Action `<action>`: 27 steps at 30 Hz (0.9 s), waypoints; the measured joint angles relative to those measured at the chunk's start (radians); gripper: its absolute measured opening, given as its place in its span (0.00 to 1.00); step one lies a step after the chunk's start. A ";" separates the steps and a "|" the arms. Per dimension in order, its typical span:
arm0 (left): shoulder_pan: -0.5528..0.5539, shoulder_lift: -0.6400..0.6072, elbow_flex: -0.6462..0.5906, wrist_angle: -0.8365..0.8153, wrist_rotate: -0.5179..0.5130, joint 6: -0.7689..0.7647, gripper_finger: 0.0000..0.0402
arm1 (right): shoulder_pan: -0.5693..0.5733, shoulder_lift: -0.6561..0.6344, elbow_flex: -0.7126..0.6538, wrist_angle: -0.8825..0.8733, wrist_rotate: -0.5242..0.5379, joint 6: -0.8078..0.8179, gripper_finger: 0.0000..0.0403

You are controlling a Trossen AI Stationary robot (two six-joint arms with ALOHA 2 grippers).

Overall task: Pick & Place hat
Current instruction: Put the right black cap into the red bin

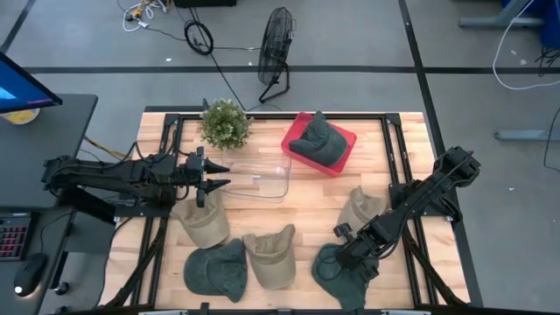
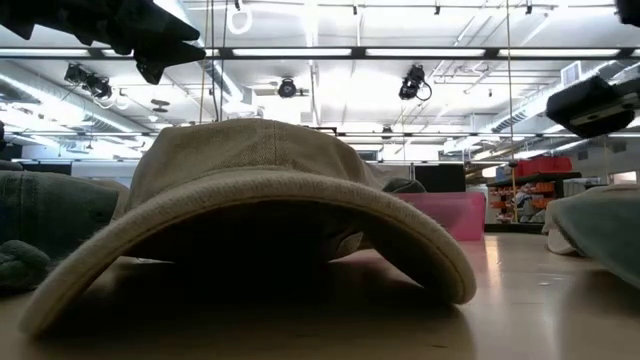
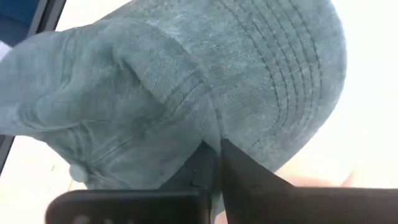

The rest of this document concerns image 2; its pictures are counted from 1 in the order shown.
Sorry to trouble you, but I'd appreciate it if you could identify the pink plastic bin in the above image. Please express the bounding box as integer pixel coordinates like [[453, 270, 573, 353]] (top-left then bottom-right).
[[394, 191, 487, 243]]

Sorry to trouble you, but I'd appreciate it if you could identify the black storage shelf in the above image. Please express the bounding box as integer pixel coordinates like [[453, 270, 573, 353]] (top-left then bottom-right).
[[484, 171, 584, 235]]

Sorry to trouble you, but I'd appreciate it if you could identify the grey-green baseball cap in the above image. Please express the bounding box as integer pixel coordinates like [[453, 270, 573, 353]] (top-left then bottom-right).
[[542, 183, 640, 290]]

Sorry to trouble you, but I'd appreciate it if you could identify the thin vertical pole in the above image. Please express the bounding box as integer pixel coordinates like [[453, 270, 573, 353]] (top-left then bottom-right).
[[504, 0, 519, 224]]

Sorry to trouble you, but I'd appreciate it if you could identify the black ceiling spotlight pair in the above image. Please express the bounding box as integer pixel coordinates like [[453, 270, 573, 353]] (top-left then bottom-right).
[[63, 62, 114, 101]]

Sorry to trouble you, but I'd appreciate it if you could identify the black ceiling camera with cable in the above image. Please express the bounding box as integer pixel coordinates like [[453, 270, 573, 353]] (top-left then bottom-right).
[[397, 63, 433, 103]]

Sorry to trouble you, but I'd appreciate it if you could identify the black box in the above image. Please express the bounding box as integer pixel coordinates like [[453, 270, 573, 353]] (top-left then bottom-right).
[[413, 163, 467, 194]]

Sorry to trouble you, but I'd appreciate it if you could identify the dark cap crown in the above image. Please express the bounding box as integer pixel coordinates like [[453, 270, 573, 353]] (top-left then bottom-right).
[[381, 177, 428, 195]]

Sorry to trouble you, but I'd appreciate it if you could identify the dark green baseball cap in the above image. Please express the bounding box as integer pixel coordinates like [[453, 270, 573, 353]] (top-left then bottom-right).
[[0, 159, 131, 296]]

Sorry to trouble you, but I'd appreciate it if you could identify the beige cotton baseball cap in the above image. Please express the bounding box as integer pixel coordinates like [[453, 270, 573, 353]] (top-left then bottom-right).
[[18, 117, 478, 337]]

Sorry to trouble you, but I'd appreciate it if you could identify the black overhead frame bar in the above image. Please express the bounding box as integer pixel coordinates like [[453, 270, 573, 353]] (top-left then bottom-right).
[[0, 46, 640, 61]]

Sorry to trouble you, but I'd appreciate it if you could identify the red storage crate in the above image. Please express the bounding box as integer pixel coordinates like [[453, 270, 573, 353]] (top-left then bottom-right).
[[513, 156, 574, 177]]

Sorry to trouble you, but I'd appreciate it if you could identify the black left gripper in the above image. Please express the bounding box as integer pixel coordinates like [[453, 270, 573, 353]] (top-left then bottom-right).
[[0, 0, 207, 86]]

